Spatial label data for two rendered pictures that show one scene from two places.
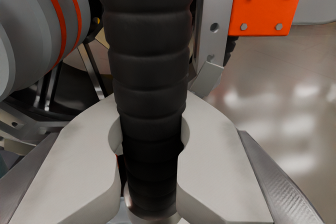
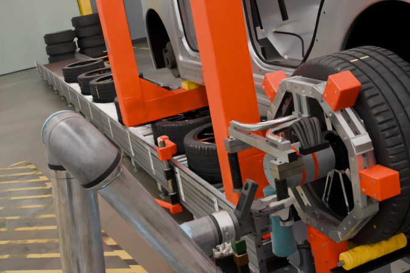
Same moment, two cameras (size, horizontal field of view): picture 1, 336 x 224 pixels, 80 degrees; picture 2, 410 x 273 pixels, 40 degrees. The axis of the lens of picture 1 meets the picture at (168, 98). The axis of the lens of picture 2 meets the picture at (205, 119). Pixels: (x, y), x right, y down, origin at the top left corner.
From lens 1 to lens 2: 1.64 m
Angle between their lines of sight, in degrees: 67
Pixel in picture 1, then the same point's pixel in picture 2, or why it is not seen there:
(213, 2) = (353, 176)
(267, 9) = (369, 185)
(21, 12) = not seen: hidden behind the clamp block
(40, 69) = (294, 183)
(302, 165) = not seen: outside the picture
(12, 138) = (301, 209)
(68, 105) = (337, 206)
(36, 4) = not seen: hidden behind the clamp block
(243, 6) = (362, 181)
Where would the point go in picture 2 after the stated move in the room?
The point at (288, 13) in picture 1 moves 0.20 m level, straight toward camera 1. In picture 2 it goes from (376, 190) to (305, 197)
